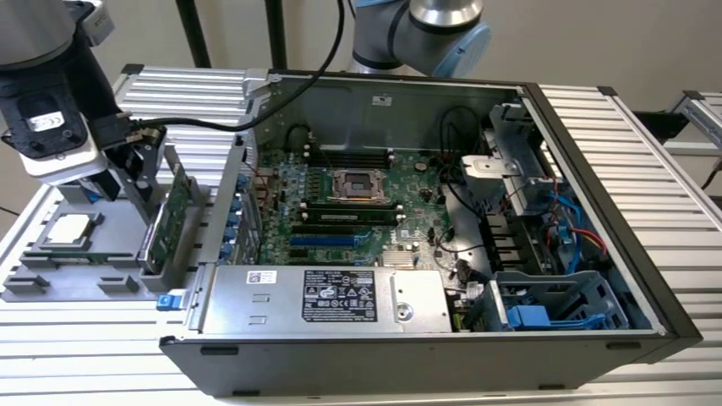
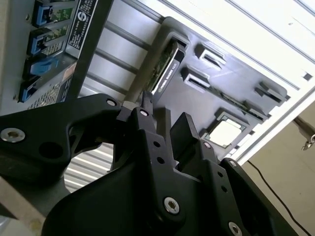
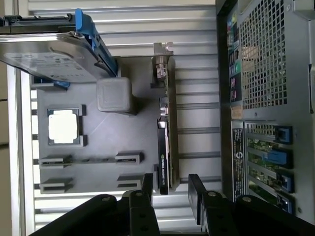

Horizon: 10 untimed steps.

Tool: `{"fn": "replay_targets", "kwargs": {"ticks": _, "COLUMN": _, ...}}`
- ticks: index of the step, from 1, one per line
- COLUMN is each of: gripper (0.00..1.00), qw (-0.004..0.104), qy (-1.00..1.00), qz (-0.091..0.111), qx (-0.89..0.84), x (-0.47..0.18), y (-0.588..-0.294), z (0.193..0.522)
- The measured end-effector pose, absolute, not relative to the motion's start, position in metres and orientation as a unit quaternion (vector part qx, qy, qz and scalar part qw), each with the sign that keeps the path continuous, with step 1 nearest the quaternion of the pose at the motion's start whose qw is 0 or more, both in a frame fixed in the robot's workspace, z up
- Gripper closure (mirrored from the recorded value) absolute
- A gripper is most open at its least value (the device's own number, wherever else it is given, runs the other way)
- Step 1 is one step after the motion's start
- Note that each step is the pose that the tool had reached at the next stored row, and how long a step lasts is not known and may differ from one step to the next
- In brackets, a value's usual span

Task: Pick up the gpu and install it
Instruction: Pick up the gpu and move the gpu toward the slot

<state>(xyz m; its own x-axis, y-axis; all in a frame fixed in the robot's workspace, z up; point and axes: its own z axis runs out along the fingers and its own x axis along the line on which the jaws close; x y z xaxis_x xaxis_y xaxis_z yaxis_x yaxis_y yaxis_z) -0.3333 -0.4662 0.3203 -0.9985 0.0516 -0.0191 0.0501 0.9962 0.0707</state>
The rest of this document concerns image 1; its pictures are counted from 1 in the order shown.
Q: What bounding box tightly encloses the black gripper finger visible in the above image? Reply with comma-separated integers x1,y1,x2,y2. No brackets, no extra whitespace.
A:
104,143,136,202
127,125,170,203

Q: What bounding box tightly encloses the green graphics card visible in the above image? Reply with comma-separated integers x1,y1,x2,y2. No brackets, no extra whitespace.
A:
136,126,199,274

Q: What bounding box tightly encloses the silver power supply unit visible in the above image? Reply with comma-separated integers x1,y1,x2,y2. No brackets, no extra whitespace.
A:
200,264,457,335

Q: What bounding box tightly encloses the thick black camera cable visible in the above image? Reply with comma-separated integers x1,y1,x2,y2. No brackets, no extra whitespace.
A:
92,0,347,147

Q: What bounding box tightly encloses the blue disk carrier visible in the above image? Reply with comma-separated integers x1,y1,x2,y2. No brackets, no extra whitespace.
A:
506,304,551,331

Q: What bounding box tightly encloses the blue expansion slot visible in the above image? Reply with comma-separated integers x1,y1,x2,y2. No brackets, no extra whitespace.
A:
288,234,362,250

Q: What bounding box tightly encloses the silver CPU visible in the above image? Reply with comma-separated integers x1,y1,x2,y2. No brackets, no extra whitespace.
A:
43,213,95,246

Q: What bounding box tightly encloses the blue wire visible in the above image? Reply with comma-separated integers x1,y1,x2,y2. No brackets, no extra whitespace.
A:
543,189,586,276

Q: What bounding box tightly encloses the small grey module box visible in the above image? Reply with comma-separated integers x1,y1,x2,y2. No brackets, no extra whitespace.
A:
78,0,119,47

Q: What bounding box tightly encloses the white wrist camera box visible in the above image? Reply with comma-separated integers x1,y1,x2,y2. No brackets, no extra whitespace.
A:
0,95,110,186

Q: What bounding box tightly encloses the CPU socket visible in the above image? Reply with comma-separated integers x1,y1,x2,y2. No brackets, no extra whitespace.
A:
330,168,390,202

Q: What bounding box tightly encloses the red wire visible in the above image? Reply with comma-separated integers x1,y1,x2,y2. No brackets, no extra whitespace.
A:
570,226,610,257

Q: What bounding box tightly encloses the black expansion slot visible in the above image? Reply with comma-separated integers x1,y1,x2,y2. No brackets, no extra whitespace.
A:
290,223,369,236

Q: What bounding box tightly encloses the small silver heat sink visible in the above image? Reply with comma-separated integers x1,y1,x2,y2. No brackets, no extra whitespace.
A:
382,251,419,267

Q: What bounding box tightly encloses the open grey PC case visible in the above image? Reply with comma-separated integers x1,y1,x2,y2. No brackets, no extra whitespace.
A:
158,67,705,398

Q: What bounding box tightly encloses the metal drive cage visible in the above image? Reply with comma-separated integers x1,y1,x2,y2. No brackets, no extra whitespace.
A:
459,103,566,217

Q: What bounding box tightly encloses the black wire loop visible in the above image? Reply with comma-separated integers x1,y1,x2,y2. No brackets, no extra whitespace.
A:
286,122,315,150
439,105,486,162

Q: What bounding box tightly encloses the black stand pole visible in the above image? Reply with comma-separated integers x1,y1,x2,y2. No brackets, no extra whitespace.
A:
174,0,214,69
264,0,288,71

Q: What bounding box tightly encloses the grey parts rack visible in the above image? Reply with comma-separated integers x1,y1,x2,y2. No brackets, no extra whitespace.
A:
0,168,215,304

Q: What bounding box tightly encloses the grey plastic disk bay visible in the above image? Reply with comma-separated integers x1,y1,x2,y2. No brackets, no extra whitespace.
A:
467,270,631,333

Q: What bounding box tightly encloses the green motherboard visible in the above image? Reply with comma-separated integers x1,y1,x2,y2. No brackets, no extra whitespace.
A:
256,145,453,267

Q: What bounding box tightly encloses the blue case latch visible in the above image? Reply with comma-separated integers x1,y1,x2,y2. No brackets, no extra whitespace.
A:
156,291,186,312

